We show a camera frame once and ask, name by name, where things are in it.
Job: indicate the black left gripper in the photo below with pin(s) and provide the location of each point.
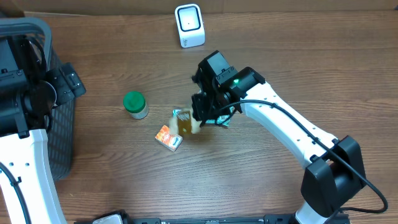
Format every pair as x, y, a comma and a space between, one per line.
69, 91

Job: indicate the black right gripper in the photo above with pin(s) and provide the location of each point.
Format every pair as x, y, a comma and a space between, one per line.
203, 114

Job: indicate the teal packet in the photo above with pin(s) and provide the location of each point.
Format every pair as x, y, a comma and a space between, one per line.
223, 120

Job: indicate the Kleenex tissue pack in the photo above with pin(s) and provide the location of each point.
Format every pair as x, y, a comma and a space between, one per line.
176, 113

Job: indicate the green lid jar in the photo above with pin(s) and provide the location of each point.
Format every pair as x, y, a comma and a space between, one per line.
135, 104

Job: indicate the orange tissue pack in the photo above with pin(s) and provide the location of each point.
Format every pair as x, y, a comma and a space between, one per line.
170, 141

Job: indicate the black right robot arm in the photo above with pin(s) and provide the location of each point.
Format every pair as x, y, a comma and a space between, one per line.
333, 168

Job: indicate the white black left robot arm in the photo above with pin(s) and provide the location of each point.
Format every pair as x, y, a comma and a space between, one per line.
29, 93

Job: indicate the white barcode scanner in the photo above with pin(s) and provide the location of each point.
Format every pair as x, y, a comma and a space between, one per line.
190, 25

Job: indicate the grey plastic mesh basket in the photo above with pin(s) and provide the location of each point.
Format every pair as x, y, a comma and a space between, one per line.
61, 136

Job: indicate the brown cardboard back panel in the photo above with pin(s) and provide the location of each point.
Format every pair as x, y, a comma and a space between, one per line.
136, 7

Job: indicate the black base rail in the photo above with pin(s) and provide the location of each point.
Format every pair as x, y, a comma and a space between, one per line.
205, 221

